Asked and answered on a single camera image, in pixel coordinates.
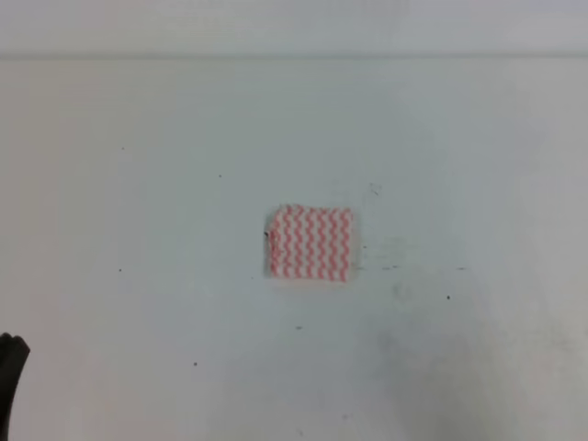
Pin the pink white wavy striped towel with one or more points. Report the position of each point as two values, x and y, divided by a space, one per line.
310 243

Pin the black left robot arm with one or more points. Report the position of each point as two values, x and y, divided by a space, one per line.
14 355

